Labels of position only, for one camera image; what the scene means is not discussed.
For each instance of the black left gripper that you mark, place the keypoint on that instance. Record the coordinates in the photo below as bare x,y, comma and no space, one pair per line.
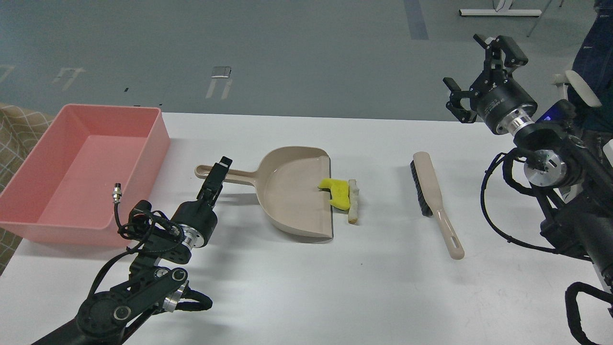
196,218

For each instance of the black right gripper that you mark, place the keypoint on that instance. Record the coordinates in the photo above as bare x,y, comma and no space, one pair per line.
496,94

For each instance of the beige plastic dustpan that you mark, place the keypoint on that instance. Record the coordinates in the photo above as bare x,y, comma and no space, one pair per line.
286,183

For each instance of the beige hand brush black bristles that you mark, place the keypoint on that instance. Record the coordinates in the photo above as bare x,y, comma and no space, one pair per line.
430,200

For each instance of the yellow sponge piece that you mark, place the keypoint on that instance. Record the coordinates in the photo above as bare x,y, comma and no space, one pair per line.
339,192

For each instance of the white foam stick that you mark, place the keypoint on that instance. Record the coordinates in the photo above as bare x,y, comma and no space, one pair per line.
353,212

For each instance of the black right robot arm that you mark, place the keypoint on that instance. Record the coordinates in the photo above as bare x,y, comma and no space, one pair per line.
549,162

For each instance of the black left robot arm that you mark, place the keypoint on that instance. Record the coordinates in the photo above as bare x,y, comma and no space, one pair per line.
147,279

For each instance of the pink plastic bin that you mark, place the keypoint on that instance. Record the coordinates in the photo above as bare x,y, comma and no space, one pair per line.
62,194

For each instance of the white office chair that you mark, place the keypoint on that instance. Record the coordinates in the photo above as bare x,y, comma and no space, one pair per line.
579,88

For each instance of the person in dark clothes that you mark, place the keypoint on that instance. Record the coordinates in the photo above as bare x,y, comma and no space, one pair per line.
594,63

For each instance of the beige checkered cloth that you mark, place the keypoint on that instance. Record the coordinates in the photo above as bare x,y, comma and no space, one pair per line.
20,130

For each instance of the white table base frame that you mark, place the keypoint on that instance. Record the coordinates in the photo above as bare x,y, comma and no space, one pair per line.
504,8

